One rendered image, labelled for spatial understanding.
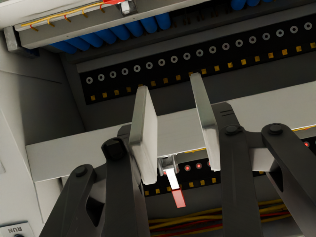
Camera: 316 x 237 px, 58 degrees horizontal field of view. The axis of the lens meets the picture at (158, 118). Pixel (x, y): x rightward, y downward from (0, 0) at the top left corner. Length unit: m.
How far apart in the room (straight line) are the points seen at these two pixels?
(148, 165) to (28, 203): 0.26
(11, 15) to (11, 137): 0.13
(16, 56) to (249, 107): 0.29
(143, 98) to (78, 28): 0.19
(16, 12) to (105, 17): 0.09
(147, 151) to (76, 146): 0.20
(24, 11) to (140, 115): 0.22
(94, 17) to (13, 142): 0.17
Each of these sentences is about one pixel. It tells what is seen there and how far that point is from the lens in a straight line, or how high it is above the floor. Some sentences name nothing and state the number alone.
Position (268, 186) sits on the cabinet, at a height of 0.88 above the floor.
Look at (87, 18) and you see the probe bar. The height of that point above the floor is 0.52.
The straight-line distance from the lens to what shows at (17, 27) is 0.38.
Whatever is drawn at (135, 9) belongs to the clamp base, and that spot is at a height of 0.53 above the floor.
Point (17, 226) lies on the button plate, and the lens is 0.42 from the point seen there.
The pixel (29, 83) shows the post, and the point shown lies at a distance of 0.42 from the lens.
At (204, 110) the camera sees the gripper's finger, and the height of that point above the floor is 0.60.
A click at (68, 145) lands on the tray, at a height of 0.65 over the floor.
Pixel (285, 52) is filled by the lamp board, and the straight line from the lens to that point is 0.48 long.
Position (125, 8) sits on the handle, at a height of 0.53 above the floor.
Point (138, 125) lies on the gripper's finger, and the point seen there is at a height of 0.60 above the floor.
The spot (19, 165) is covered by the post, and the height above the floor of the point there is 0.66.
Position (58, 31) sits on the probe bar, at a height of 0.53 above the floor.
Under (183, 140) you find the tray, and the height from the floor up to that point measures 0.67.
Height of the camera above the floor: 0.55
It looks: 17 degrees up
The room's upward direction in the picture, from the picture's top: 165 degrees clockwise
